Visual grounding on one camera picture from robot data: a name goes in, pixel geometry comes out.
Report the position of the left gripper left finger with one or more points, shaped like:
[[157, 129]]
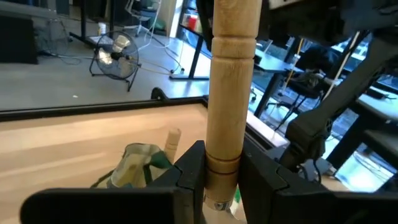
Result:
[[124, 205]]

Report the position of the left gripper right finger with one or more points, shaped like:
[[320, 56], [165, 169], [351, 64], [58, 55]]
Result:
[[295, 208]]

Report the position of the cream canvas gardening bag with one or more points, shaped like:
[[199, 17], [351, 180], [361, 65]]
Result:
[[133, 168]]

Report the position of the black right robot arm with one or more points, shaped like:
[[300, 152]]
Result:
[[342, 93]]

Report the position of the black table edge clamp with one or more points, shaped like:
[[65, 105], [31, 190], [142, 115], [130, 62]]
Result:
[[158, 93]]

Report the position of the black office desk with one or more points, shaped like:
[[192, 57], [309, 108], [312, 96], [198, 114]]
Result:
[[273, 65]]

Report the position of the black floor fan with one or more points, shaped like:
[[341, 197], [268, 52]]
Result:
[[116, 56]]

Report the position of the black office chair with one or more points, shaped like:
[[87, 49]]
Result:
[[320, 59]]

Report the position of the white paper cup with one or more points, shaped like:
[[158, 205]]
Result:
[[102, 28]]

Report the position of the white office chair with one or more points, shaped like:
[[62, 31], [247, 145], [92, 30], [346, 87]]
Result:
[[140, 18]]

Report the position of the red cup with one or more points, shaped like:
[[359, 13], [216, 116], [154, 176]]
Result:
[[192, 22]]

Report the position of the black cabinet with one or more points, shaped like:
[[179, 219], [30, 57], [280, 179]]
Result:
[[17, 40]]

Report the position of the grey desk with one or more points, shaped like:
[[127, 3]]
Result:
[[18, 12]]

